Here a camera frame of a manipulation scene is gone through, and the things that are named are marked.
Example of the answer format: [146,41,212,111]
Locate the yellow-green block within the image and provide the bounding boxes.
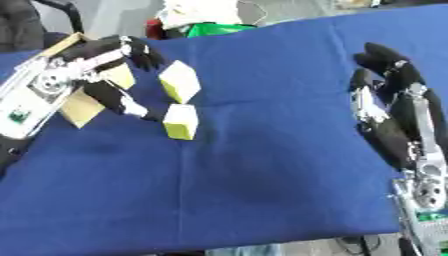
[157,59,203,105]
[161,103,202,141]

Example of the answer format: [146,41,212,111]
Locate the green bag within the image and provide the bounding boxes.
[183,21,259,38]

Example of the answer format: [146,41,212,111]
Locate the black chair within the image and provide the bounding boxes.
[0,0,86,53]

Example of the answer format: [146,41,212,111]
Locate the white bag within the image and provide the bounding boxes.
[155,0,270,30]

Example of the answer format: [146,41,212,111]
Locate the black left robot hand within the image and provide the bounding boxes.
[57,34,170,122]

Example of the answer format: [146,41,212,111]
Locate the tan cardboard box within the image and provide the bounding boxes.
[36,32,139,130]

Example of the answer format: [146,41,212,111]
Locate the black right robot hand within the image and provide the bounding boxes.
[346,42,448,172]

